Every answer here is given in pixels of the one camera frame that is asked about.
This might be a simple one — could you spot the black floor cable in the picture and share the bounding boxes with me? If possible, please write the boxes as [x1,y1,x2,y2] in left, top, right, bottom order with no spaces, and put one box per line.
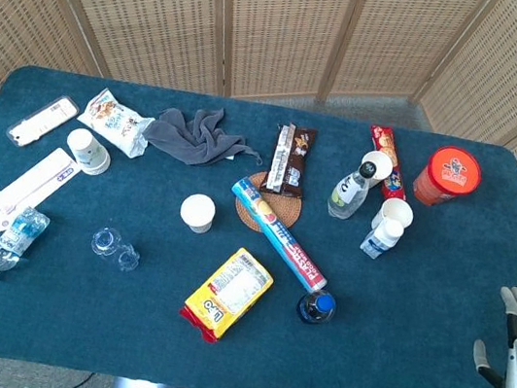
[59,367,96,388]

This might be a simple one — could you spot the yellow Lipo biscuit bag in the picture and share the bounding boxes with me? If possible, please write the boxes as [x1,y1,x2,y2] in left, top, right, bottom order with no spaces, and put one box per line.
[175,238,279,352]

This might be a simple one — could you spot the blue plastic wrap box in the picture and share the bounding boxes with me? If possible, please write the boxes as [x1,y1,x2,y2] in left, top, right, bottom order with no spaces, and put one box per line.
[217,174,342,296]

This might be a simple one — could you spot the teal table cover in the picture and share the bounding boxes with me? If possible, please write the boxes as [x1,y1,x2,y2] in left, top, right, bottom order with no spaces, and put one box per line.
[0,59,517,388]

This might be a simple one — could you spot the plain white paper cup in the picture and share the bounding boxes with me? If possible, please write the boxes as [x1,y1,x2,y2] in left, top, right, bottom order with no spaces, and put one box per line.
[370,194,417,237]
[358,148,396,192]

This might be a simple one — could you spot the cola bottle blue cap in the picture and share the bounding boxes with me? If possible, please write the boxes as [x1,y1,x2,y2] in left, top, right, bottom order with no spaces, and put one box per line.
[293,286,339,329]

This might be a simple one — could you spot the crumpled blue-label water bottle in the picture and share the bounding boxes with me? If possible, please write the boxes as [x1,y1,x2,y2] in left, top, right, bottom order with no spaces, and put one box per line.
[0,200,53,290]

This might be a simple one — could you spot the white toothbrush package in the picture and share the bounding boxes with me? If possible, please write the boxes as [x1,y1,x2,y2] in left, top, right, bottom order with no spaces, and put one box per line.
[0,137,86,243]

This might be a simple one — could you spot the white paper cup blue print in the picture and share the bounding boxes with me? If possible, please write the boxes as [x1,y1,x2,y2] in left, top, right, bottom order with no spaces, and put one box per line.
[176,191,219,236]

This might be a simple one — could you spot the white paper cup green print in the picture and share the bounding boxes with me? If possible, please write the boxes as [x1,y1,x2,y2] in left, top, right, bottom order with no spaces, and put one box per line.
[61,125,116,179]

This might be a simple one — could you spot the small clear plastic bottle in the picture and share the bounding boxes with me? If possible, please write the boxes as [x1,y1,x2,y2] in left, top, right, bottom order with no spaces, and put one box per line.
[87,226,145,275]

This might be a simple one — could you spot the clear case white contents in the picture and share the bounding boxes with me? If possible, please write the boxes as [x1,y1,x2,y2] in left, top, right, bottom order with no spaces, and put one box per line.
[4,87,82,156]

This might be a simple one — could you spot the grey towel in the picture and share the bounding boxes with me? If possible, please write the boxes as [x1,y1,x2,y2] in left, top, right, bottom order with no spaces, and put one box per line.
[138,96,271,178]

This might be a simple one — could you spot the white biscuit snack bag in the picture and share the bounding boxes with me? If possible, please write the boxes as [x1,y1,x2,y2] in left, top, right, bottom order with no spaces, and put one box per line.
[72,84,159,161]

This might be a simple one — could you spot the white milk bottle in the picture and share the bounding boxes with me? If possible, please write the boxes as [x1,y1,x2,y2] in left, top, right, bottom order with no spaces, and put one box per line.
[358,214,407,264]

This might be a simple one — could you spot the brown chocolate snack packet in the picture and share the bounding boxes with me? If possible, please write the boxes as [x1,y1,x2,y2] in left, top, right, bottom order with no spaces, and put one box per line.
[258,120,319,200]

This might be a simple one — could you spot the woven wooden folding screen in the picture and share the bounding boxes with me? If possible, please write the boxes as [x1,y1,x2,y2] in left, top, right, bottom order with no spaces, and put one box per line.
[0,0,517,325]

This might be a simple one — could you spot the red biscuit packet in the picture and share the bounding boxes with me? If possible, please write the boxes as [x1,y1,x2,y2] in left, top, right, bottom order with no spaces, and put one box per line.
[360,123,418,203]

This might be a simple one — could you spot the round woven rattan coaster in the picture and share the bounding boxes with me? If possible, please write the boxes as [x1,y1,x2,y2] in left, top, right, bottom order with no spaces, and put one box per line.
[230,166,307,239]

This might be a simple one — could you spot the lime soda bottle black cap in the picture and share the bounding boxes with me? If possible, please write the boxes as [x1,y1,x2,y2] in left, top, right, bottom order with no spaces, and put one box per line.
[325,155,379,224]

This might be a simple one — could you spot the orange canister red lid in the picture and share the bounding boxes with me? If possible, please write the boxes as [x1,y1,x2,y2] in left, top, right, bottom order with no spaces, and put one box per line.
[409,140,487,214]

